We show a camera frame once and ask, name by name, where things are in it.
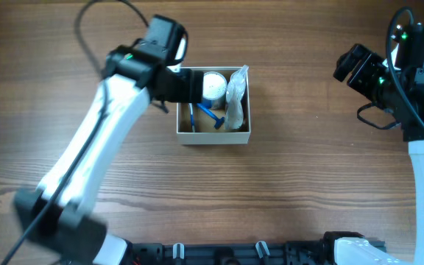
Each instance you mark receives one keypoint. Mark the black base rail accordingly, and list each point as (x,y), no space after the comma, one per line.
(289,253)

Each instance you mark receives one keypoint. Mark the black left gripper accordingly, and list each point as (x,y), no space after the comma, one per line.
(196,86)

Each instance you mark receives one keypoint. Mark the white cardboard box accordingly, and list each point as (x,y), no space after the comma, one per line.
(205,133)

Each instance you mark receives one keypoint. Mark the clear spray bottle dark liquid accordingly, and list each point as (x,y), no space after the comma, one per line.
(237,84)

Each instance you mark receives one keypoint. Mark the blue disposable razor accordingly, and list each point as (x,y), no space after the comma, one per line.
(218,121)

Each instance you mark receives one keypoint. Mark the white round jar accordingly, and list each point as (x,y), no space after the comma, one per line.
(214,90)

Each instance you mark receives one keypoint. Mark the blue white toothbrush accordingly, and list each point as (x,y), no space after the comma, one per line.
(191,114)

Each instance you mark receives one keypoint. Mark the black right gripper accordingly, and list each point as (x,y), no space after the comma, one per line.
(361,70)

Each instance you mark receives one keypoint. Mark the white tube with print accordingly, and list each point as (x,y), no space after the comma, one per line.
(234,115)

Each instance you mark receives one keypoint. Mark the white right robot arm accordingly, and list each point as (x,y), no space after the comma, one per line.
(394,83)

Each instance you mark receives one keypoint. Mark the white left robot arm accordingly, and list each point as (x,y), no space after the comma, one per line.
(57,214)

